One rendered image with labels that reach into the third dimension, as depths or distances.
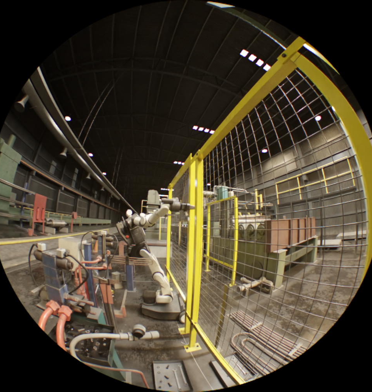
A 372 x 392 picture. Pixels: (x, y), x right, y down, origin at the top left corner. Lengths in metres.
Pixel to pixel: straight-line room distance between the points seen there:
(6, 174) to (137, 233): 8.35
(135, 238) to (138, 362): 1.35
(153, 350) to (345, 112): 1.82
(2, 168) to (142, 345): 8.71
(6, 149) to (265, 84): 9.14
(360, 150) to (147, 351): 1.75
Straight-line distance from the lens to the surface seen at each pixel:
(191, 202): 1.14
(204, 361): 1.51
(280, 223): 2.72
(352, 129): 0.39
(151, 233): 5.56
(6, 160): 9.00
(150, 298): 1.88
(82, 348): 0.73
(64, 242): 1.85
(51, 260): 0.58
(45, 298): 0.72
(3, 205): 9.05
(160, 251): 4.94
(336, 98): 0.44
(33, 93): 9.55
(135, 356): 1.55
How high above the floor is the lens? 1.29
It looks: 12 degrees up
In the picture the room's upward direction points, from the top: 2 degrees clockwise
